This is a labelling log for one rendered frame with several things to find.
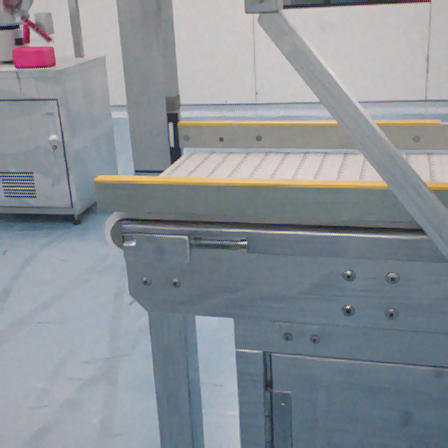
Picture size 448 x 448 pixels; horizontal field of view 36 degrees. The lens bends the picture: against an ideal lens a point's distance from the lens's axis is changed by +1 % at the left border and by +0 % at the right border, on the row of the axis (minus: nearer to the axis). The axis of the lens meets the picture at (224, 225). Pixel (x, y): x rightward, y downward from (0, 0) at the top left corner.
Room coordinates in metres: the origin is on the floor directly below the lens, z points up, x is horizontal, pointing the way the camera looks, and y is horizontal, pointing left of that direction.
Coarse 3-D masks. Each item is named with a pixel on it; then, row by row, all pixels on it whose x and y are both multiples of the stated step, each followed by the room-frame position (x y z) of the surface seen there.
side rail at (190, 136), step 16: (192, 128) 0.90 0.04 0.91; (208, 128) 0.90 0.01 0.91; (224, 128) 0.89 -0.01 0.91; (240, 128) 0.89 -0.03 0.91; (256, 128) 0.88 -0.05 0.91; (272, 128) 0.87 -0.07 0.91; (288, 128) 0.87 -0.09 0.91; (304, 128) 0.86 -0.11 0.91; (320, 128) 0.86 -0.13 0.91; (336, 128) 0.85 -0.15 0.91; (384, 128) 0.84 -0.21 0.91; (400, 128) 0.83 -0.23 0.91; (416, 128) 0.83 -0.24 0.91; (432, 128) 0.82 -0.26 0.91; (192, 144) 0.90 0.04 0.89; (208, 144) 0.90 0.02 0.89; (224, 144) 0.89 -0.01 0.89; (240, 144) 0.89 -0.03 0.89; (256, 144) 0.88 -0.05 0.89; (272, 144) 0.87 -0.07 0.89; (288, 144) 0.87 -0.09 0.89; (304, 144) 0.86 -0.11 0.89; (320, 144) 0.86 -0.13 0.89; (336, 144) 0.85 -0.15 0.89; (352, 144) 0.85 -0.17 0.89; (400, 144) 0.83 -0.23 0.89; (416, 144) 0.83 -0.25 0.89; (432, 144) 0.82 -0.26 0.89
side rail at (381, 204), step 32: (96, 192) 0.65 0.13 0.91; (128, 192) 0.64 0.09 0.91; (160, 192) 0.63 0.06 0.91; (192, 192) 0.62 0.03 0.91; (224, 192) 0.61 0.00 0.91; (256, 192) 0.60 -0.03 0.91; (288, 192) 0.60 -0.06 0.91; (320, 192) 0.59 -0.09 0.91; (352, 192) 0.58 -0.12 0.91; (384, 192) 0.57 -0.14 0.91
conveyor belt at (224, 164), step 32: (192, 160) 0.85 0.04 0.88; (224, 160) 0.84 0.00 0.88; (256, 160) 0.83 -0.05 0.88; (288, 160) 0.83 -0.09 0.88; (320, 160) 0.82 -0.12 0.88; (352, 160) 0.81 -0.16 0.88; (416, 160) 0.79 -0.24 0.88; (320, 224) 0.61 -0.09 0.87; (352, 224) 0.60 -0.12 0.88; (384, 224) 0.59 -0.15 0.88; (416, 224) 0.58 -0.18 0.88
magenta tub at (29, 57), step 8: (16, 48) 3.23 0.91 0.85; (24, 48) 3.30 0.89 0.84; (32, 48) 3.17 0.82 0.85; (40, 48) 3.16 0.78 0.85; (48, 48) 3.21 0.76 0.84; (16, 56) 3.18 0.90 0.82; (24, 56) 3.18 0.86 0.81; (32, 56) 3.17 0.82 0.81; (40, 56) 3.16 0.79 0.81; (48, 56) 3.19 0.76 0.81; (16, 64) 3.19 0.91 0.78; (24, 64) 3.18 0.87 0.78; (32, 64) 3.17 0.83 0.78; (40, 64) 3.16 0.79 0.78; (48, 64) 3.18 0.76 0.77
